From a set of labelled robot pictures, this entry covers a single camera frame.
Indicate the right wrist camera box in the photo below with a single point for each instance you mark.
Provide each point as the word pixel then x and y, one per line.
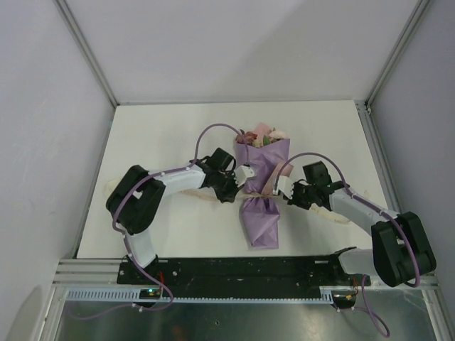
pixel 283 185

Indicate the aluminium frame rail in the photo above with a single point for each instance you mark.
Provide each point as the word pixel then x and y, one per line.
pixel 87 272

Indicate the white cable duct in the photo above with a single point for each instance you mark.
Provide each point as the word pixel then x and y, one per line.
pixel 136 295

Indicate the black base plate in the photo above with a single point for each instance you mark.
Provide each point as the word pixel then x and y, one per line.
pixel 273 277

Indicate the cream ribbon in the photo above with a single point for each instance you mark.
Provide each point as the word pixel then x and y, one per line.
pixel 201 194

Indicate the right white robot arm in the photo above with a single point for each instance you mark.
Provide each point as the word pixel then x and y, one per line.
pixel 400 251

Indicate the pink wrapping paper sheet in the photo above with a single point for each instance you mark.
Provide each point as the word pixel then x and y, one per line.
pixel 260 217

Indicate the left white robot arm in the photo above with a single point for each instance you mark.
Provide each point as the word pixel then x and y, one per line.
pixel 135 200

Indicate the light pink rose stem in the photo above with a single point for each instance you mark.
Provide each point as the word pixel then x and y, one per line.
pixel 273 136

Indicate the dark pink rose stem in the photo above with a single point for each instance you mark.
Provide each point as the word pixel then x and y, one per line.
pixel 246 137

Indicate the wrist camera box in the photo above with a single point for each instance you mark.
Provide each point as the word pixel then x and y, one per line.
pixel 283 185
pixel 243 174

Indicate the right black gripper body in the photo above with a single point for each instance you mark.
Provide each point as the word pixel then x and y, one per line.
pixel 303 194

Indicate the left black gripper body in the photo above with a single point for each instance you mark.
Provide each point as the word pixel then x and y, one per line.
pixel 225 185

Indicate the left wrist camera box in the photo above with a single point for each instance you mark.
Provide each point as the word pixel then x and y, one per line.
pixel 243 174

